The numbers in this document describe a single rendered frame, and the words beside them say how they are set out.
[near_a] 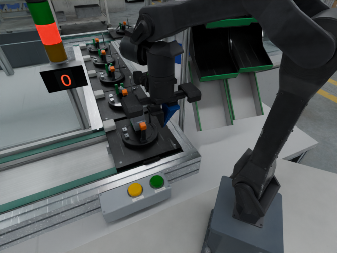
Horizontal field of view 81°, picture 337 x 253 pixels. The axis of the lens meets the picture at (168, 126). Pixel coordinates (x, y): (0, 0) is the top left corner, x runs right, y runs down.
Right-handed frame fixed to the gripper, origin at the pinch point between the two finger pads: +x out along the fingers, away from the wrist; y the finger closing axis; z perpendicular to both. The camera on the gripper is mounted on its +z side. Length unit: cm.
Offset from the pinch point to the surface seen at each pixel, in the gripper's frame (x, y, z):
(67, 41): 26, 23, 161
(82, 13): 80, -13, 553
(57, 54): -9.3, 20.9, 27.4
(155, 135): 19.8, -2.4, 13.8
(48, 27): -16.5, 20.7, 27.5
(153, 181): 21.6, 4.8, -3.4
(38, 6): -21.3, 21.2, 27.3
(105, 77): 20, 6, 68
